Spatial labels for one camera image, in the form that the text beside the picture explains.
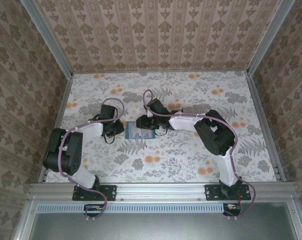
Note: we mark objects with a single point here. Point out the teal leather card holder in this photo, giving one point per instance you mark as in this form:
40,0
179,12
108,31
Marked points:
131,131

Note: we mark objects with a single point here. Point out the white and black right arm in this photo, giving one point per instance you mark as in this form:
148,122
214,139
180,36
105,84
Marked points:
183,122

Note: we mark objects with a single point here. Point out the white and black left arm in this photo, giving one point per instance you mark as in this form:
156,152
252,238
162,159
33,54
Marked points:
91,128

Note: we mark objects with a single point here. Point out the black connector box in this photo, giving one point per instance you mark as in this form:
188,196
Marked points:
232,208
92,208

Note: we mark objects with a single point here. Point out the grey metal panel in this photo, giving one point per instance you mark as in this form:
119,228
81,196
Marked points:
161,227

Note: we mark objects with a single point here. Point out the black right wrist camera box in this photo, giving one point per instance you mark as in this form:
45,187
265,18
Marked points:
157,106

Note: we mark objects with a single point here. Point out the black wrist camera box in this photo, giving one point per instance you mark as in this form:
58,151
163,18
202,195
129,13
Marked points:
157,106
108,112

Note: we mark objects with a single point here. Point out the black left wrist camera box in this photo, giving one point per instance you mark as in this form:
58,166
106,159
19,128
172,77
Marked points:
108,112

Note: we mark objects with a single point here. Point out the aluminium side rail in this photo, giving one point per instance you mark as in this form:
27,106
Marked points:
56,125
264,125

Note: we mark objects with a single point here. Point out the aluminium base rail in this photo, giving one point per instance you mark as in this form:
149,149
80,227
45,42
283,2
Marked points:
161,191

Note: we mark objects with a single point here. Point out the aluminium corner post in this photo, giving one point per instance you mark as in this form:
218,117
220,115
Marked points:
48,37
269,37

